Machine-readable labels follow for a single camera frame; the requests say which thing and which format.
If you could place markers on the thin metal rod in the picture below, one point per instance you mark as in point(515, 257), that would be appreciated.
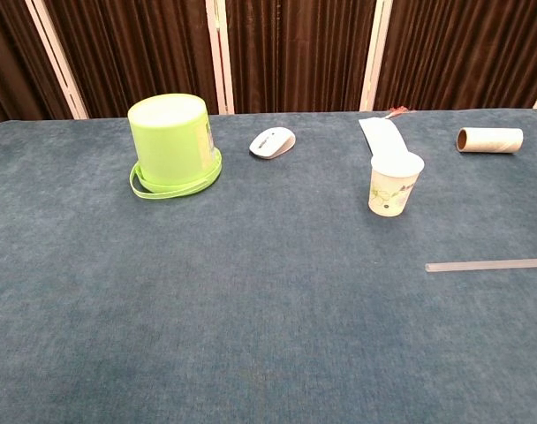
point(485, 265)

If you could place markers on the white paper cup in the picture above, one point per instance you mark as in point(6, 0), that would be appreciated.
point(392, 190)

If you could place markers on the white computer mouse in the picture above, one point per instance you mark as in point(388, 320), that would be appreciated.
point(270, 141)

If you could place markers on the blue table cloth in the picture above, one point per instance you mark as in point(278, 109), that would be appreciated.
point(251, 309)

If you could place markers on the green plastic bucket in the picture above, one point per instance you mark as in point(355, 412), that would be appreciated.
point(171, 137)

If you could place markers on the brown curtain screen panel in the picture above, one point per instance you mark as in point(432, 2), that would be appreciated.
point(12, 53)
point(463, 48)
point(131, 48)
point(295, 53)

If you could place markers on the cardboard tube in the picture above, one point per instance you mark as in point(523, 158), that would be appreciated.
point(489, 140)

